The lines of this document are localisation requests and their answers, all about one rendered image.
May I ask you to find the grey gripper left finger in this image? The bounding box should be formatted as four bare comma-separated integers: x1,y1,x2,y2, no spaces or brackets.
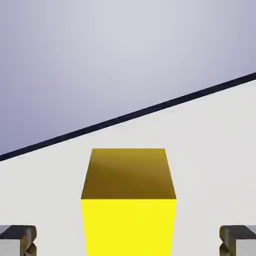
0,224,38,256

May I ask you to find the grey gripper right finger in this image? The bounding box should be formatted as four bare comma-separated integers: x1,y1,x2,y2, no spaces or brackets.
219,224,256,256

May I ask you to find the small yellow cube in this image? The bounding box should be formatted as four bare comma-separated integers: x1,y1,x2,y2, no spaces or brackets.
80,148,177,256

